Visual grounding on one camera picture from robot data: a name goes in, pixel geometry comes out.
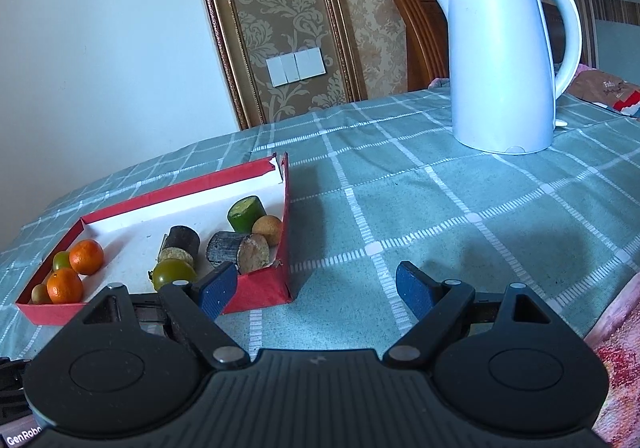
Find white wall switch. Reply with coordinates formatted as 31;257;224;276
266;47;326;88

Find green checked bedsheet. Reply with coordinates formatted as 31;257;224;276
0;88;640;364

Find gold wall panel frame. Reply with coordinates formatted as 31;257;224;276
187;0;368;131

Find brown snack packet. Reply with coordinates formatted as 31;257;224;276
567;69;640;118

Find green cucumber piece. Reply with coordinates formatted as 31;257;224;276
227;196;267;234

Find red cardboard tray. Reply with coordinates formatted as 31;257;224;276
15;152;293;326

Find orange mandarin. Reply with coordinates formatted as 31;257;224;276
69;239;105;276
46;268;84;305

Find eggplant piece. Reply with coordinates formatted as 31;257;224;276
157;225;201;269
206;230;271;275

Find white electric kettle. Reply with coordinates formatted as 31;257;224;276
426;0;583;155

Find wooden headboard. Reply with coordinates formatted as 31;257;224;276
384;0;568;91

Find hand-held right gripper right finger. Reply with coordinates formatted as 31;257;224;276
382;262;553;369

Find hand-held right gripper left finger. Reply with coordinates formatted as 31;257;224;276
82;262;250;370

